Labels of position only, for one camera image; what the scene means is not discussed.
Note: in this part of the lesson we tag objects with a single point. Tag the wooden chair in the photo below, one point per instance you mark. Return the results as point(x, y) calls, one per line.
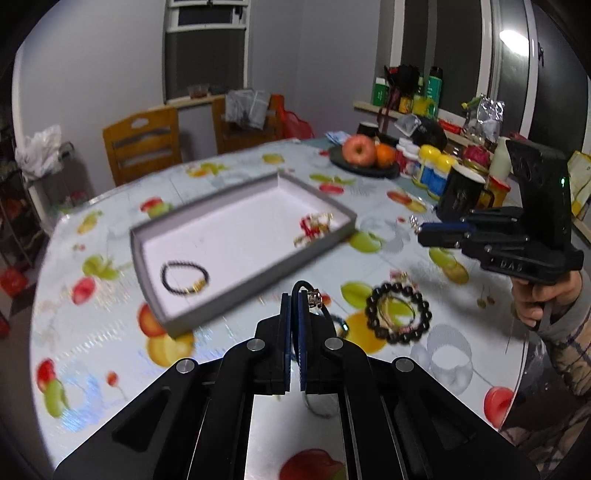
point(231, 136)
point(138, 143)

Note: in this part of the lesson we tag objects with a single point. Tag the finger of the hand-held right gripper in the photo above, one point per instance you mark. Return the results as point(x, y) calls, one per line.
point(443, 227)
point(438, 240)

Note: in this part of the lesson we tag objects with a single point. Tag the white bottle red label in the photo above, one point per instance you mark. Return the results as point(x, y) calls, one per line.
point(407, 161)

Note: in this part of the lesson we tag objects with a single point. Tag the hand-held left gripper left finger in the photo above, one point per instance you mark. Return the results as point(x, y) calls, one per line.
point(287, 341)

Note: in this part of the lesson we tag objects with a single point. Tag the white plastic bottle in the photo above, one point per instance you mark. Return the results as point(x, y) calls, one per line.
point(499, 157)

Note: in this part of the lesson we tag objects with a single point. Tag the yellow cap bottle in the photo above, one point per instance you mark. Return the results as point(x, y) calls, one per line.
point(427, 168)
point(443, 175)

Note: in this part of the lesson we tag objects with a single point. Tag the black cap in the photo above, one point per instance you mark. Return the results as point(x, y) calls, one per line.
point(427, 131)

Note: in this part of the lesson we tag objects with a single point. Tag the green can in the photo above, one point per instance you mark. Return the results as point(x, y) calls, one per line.
point(433, 92)
point(379, 92)

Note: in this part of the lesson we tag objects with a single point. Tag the grey cardboard tray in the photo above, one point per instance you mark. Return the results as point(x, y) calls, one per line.
point(240, 240)

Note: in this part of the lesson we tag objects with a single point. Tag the metal shelf rack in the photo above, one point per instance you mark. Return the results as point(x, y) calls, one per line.
point(18, 217)

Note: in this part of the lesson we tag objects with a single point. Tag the grey checked cloth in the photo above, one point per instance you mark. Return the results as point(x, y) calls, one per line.
point(247, 106)

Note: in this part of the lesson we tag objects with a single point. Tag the person's right hand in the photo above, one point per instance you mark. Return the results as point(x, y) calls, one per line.
point(526, 300)

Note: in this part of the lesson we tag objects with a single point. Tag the silver foil bag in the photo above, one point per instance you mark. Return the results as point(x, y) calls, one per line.
point(488, 120)

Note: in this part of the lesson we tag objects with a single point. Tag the small bowl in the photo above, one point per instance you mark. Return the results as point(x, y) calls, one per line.
point(198, 91)

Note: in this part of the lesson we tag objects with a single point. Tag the dark cup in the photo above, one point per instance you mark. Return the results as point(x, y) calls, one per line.
point(367, 130)

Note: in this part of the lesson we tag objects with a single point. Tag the red and gold jewelry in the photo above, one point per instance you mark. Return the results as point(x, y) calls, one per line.
point(311, 228)

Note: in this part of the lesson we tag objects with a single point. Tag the orange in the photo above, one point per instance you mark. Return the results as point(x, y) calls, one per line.
point(385, 156)

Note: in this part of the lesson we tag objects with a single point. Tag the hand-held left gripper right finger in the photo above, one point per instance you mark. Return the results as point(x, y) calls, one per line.
point(302, 341)

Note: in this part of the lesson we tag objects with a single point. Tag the black plate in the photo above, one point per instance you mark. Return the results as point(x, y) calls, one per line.
point(360, 170)

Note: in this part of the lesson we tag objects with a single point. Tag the fruit print tablecloth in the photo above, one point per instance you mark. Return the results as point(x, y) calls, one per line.
point(106, 350)

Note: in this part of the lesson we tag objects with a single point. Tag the red apple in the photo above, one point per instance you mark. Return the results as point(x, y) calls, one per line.
point(359, 150)

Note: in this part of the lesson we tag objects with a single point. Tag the white plastic bag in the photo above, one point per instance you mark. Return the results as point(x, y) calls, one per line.
point(39, 150)

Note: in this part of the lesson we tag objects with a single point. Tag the black mug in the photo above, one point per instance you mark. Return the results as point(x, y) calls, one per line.
point(461, 189)

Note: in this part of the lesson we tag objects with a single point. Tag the pile of bangles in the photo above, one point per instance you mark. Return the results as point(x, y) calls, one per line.
point(390, 304)

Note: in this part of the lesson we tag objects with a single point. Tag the person's right forearm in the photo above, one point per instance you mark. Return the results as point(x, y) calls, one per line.
point(568, 355)

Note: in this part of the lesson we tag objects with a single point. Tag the red plastic bag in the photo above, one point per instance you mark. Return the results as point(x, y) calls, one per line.
point(295, 124)

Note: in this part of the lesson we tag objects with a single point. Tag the window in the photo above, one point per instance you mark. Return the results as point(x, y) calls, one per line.
point(203, 55)

